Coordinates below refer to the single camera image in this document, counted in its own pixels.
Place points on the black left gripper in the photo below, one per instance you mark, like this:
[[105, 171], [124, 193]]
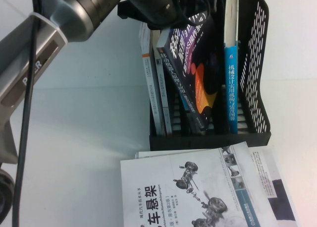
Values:
[[158, 1]]

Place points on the navy robot book orange swoosh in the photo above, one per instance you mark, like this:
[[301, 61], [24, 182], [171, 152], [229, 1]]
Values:
[[198, 63]]

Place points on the white-spined book with orange band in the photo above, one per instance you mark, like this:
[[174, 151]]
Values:
[[151, 88]]

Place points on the white-spined book with cream pages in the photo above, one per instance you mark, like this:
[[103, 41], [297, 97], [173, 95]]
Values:
[[165, 105]]

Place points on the blue mechanical design book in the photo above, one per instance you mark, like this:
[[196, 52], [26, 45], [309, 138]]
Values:
[[232, 88]]

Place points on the black mesh book stand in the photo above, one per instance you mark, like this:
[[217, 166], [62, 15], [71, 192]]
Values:
[[257, 63]]

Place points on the white car suspension book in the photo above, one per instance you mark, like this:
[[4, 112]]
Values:
[[161, 187]]

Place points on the white book with dark panel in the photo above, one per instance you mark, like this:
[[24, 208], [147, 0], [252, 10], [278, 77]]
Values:
[[280, 199]]

